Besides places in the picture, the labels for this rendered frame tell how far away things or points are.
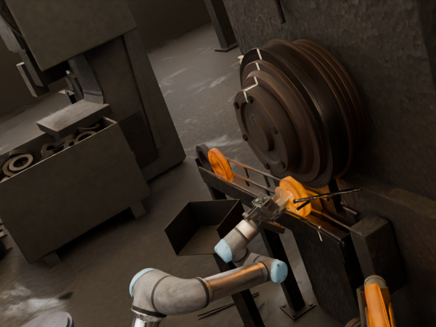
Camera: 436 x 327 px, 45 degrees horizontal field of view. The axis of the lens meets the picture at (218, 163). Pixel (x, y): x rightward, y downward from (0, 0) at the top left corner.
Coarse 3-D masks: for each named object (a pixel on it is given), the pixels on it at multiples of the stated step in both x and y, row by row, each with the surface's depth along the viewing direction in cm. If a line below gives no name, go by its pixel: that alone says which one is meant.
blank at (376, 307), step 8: (368, 288) 131; (376, 288) 130; (368, 296) 128; (376, 296) 127; (368, 304) 127; (376, 304) 126; (384, 304) 138; (376, 312) 125; (384, 312) 135; (376, 320) 125; (384, 320) 124
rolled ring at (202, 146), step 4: (200, 144) 270; (204, 144) 269; (196, 148) 275; (200, 148) 267; (204, 148) 266; (208, 148) 266; (200, 152) 276; (204, 152) 265; (200, 156) 278; (204, 156) 279; (200, 160) 279; (204, 160) 279; (208, 160) 265; (204, 164) 279; (208, 164) 279; (204, 168) 280; (208, 168) 277; (212, 168) 266
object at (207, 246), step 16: (192, 208) 228; (208, 208) 223; (224, 208) 218; (240, 208) 211; (176, 224) 218; (192, 224) 227; (208, 224) 228; (224, 224) 202; (176, 240) 218; (192, 240) 223; (208, 240) 216; (240, 304) 226; (256, 320) 230
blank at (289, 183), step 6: (282, 180) 192; (288, 180) 188; (294, 180) 188; (282, 186) 194; (288, 186) 190; (294, 186) 186; (300, 186) 186; (294, 192) 187; (300, 192) 185; (294, 198) 196; (300, 198) 185; (294, 204) 194; (300, 204) 187; (294, 210) 195; (300, 210) 189; (306, 210) 187
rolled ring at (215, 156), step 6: (210, 150) 254; (216, 150) 251; (210, 156) 257; (216, 156) 248; (222, 156) 248; (210, 162) 262; (216, 162) 262; (222, 162) 247; (216, 168) 262; (222, 168) 249; (228, 168) 248; (222, 174) 261; (228, 174) 249
